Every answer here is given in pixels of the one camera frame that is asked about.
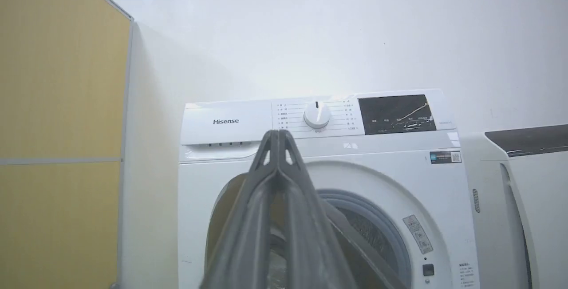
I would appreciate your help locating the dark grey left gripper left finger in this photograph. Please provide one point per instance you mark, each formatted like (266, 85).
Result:
(248, 235)

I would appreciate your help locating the white detergent drawer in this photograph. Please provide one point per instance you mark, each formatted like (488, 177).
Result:
(226, 124)

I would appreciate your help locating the white Hisense washing machine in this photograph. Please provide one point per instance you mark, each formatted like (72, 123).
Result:
(390, 169)

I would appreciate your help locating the black display panel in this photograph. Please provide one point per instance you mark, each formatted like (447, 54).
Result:
(390, 111)

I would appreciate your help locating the grey warning sticker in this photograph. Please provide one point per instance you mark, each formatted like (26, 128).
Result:
(417, 234)

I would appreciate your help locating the black door latch socket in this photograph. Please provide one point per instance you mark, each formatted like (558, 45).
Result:
(428, 270)

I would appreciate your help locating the black energy label sticker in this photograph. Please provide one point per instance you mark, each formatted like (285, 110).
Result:
(445, 157)

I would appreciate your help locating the yellow partition panel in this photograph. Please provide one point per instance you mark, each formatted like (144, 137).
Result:
(57, 124)

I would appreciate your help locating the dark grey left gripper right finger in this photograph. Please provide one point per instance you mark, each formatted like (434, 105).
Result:
(310, 244)

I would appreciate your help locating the white program dial knob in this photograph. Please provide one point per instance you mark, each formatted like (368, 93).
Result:
(317, 115)

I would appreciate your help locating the white appliance with dark top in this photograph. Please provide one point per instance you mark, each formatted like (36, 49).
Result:
(537, 200)

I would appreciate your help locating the white text sticker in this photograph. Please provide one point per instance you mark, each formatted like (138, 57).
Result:
(466, 275)

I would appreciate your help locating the grey rubber door gasket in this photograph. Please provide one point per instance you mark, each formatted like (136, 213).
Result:
(390, 231)

